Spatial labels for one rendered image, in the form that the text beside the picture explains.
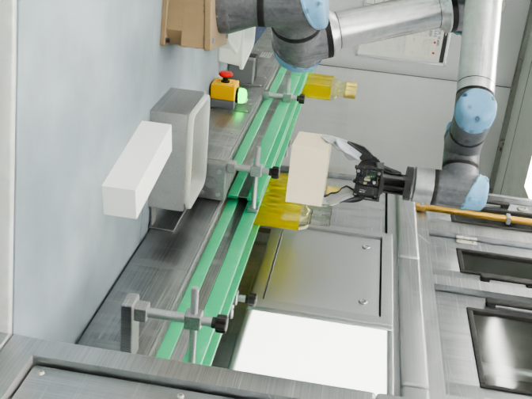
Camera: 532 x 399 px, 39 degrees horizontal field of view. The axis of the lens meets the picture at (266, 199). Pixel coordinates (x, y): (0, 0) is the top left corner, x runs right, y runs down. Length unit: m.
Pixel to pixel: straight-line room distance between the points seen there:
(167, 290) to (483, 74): 0.75
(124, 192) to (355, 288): 0.77
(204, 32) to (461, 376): 0.92
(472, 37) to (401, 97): 6.34
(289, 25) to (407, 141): 6.48
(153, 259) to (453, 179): 0.63
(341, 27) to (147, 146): 0.57
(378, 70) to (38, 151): 6.92
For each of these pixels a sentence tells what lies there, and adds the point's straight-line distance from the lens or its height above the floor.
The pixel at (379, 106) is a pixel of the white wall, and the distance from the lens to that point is 7.97.
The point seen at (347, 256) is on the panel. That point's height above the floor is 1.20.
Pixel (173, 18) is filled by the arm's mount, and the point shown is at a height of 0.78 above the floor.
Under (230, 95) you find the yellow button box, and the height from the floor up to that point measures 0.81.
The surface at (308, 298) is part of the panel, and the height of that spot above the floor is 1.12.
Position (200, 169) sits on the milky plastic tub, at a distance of 1.77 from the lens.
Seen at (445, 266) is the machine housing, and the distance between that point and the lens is 2.16.
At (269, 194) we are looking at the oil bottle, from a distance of 1.96.
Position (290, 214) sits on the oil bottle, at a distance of 1.90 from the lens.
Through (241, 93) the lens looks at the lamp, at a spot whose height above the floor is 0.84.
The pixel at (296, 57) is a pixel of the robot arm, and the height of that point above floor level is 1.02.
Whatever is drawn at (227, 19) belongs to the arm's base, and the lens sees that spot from 1.64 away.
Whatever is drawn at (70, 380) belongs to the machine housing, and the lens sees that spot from 1.01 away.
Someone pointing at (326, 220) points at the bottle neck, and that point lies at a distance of 1.91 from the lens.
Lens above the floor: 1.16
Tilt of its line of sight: 6 degrees down
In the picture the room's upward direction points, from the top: 98 degrees clockwise
